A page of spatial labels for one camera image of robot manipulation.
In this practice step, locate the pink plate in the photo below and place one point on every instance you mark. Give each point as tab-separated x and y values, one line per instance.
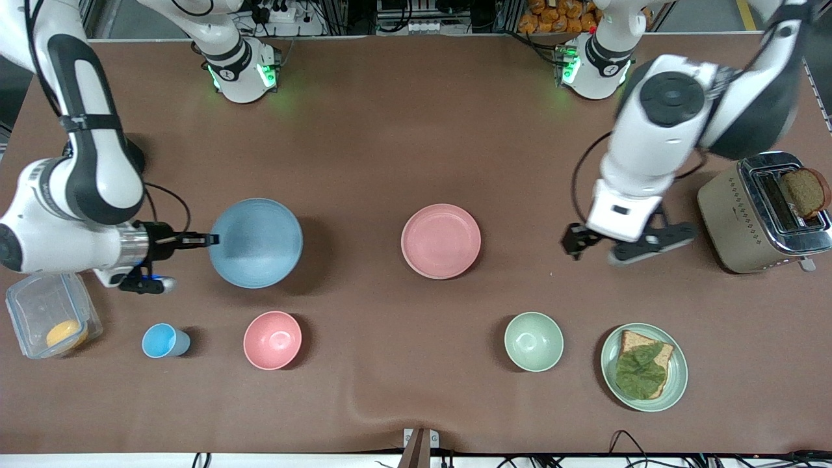
441	240

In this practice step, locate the large blue bowl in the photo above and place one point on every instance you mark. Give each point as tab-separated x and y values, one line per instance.
257	244

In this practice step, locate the green lettuce leaf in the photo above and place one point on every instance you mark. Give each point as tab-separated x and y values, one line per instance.
640	374

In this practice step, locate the bread slice in toaster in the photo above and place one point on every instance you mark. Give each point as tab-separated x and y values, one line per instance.
805	192

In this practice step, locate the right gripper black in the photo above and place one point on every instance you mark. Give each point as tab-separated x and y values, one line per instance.
158	238

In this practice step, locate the green bowl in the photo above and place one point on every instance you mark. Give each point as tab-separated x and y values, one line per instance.
533	341

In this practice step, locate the pink bowl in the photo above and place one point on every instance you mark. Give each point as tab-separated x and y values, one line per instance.
272	340

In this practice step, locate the beige toaster with chrome top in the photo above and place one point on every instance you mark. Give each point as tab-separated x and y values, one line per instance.
731	221

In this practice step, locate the white power strip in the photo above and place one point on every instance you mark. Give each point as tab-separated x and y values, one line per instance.
429	26

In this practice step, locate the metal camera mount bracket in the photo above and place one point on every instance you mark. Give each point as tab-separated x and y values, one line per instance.
420	448

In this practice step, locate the green plate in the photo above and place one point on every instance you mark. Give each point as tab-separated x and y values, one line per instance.
676	383

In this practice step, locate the clear plastic food container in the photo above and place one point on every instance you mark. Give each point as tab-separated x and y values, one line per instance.
26	312

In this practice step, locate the bread slice under lettuce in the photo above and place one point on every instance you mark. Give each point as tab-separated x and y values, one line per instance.
660	354

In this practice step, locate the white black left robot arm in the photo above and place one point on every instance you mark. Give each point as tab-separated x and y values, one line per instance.
650	149

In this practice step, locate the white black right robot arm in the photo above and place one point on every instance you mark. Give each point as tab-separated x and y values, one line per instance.
97	169

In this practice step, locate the orange snack bags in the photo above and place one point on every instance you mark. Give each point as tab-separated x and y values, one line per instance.
559	16

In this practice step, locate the brown tablecloth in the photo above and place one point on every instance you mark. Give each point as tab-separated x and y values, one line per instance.
390	143

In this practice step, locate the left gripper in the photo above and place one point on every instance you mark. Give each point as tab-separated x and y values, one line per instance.
574	239

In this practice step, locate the blue cup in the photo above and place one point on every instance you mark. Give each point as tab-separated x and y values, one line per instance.
159	340

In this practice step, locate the orange fruit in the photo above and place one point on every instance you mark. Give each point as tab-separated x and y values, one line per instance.
66	334

